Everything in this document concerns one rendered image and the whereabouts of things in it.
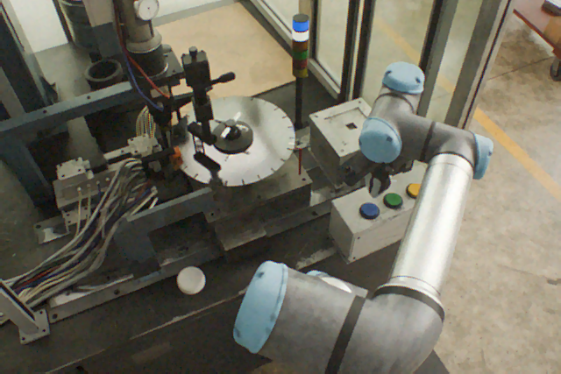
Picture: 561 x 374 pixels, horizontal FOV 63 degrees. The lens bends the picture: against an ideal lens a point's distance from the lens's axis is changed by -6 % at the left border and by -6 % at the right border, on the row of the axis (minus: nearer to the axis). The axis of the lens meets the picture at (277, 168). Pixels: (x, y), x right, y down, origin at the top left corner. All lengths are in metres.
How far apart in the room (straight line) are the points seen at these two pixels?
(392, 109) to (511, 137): 2.07
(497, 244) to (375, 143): 1.63
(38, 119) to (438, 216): 1.02
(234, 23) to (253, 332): 1.64
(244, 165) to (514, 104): 2.17
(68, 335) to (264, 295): 0.80
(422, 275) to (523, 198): 1.99
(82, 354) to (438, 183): 0.91
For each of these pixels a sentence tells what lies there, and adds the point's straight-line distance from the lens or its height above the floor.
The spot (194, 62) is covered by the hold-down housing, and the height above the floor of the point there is 1.25.
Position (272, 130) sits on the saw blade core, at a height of 0.95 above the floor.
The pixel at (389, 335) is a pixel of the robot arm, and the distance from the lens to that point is 0.58.
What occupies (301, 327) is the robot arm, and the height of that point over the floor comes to 1.33.
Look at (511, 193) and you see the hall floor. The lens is 2.61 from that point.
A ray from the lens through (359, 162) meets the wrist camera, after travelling 1.01.
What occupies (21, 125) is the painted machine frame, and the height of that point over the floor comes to 1.04.
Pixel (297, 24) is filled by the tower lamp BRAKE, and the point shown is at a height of 1.15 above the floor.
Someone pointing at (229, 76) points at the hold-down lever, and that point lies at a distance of 1.05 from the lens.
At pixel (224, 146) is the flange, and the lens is 1.25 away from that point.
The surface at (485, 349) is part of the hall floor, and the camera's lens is 2.13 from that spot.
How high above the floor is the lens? 1.87
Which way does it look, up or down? 50 degrees down
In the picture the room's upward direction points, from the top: 1 degrees counter-clockwise
